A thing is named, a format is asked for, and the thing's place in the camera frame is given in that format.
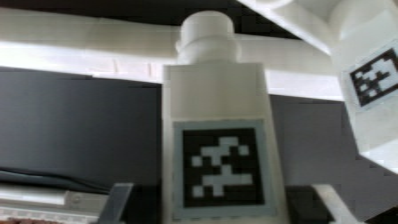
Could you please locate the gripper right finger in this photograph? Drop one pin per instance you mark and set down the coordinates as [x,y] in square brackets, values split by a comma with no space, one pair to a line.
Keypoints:
[340,212]

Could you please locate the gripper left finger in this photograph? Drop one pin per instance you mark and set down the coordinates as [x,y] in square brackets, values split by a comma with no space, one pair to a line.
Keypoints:
[112,213]

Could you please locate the white chair leg with tag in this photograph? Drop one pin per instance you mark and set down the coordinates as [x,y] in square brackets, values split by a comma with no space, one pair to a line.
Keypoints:
[366,66]

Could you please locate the white chair seat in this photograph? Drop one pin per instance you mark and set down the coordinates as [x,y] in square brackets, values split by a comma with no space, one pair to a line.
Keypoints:
[325,21]

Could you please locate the white U-shaped fence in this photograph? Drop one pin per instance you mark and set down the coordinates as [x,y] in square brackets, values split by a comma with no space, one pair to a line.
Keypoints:
[123,50]

